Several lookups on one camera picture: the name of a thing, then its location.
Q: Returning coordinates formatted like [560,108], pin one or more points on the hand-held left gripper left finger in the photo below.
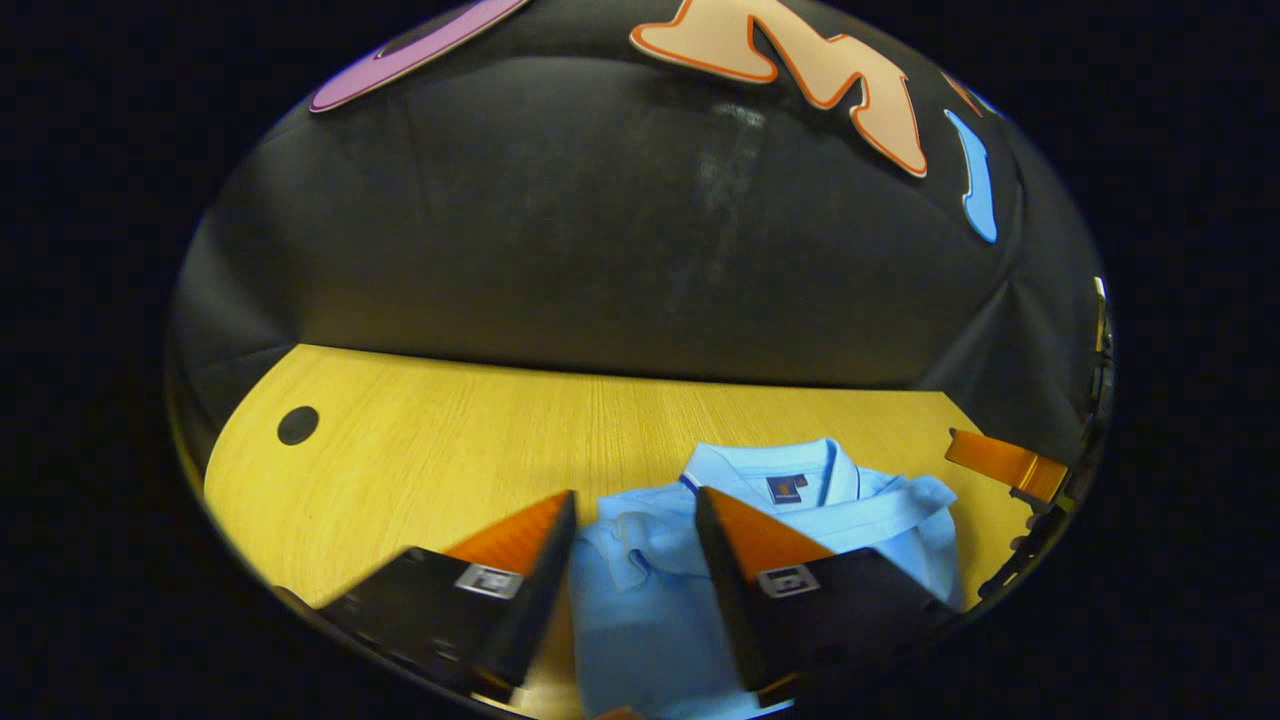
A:
[540,600]

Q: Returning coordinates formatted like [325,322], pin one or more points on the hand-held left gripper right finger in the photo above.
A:
[725,590]

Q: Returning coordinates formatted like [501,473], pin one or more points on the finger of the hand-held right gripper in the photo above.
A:
[1000,462]

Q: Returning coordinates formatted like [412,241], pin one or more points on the light blue T-shirt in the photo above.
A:
[640,620]

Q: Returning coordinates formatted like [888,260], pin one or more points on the black round table grommet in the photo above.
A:
[297,425]

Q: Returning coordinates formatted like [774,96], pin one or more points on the black backdrop cloth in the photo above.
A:
[600,250]

